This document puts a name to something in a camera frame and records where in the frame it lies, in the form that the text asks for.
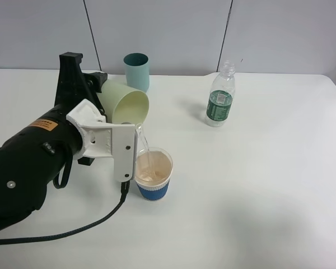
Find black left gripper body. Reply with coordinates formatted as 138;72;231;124
53;71;109;166

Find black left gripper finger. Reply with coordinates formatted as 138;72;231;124
57;52;85;95

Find pale green plastic cup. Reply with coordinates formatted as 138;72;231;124
97;80;150;124

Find clear bottle green label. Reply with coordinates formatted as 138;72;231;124
206;61;236;127

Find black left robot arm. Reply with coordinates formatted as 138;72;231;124
0;52;107;231

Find teal plastic cup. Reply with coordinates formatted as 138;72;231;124
123;53;150;92

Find blue sleeved paper cup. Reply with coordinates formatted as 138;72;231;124
135;147;173;201

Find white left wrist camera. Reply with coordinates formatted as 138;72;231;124
66;99;138;183

